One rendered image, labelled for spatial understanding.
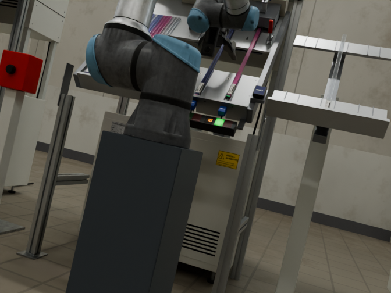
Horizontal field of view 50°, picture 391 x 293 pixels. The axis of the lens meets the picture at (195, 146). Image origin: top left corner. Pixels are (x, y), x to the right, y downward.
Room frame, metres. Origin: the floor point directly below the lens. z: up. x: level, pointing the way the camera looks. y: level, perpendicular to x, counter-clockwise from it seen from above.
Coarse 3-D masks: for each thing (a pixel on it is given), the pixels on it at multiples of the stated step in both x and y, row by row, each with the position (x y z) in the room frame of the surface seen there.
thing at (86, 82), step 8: (80, 72) 1.59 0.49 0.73; (80, 80) 1.61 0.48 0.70; (88, 80) 1.60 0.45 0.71; (88, 88) 1.63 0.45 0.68; (96, 88) 1.61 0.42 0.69; (104, 88) 1.60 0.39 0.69; (112, 88) 1.58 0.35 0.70; (120, 88) 1.57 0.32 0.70; (120, 96) 1.60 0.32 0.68; (128, 96) 1.58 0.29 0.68; (136, 96) 1.57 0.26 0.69; (200, 96) 1.47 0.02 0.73; (200, 104) 1.49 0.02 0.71; (208, 104) 1.48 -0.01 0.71; (216, 104) 1.46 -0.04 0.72; (224, 104) 1.45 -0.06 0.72; (232, 104) 1.44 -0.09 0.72; (240, 104) 1.44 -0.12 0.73; (200, 112) 1.52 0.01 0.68; (208, 112) 1.50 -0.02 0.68; (216, 112) 1.49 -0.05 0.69; (232, 112) 1.47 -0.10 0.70; (240, 112) 1.45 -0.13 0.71
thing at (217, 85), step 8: (200, 72) 1.61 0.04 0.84; (216, 72) 1.61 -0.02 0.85; (224, 72) 1.61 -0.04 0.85; (200, 80) 1.57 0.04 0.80; (208, 80) 1.57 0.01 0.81; (216, 80) 1.57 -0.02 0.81; (224, 80) 1.57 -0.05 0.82; (232, 80) 1.57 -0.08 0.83; (240, 80) 1.57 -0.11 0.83; (248, 80) 1.57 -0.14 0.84; (256, 80) 1.56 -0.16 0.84; (208, 88) 1.54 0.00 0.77; (216, 88) 1.54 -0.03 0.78; (224, 88) 1.54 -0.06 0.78; (240, 88) 1.53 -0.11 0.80; (248, 88) 1.53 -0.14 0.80; (208, 96) 1.51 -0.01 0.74; (216, 96) 1.51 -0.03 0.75; (224, 96) 1.50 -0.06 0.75; (232, 96) 1.49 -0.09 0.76; (240, 96) 1.50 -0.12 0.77; (248, 96) 1.50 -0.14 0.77; (248, 104) 1.47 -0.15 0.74
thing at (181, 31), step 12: (168, 0) 2.03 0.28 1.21; (180, 0) 2.02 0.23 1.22; (156, 12) 1.95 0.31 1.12; (168, 12) 1.94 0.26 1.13; (180, 12) 1.94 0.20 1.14; (180, 24) 1.86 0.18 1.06; (276, 24) 1.84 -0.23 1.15; (180, 36) 1.80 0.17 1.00; (192, 36) 1.79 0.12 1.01; (240, 36) 1.78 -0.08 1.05; (252, 36) 1.78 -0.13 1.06; (264, 36) 1.78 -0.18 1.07; (240, 48) 1.73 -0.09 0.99; (264, 48) 1.71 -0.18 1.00
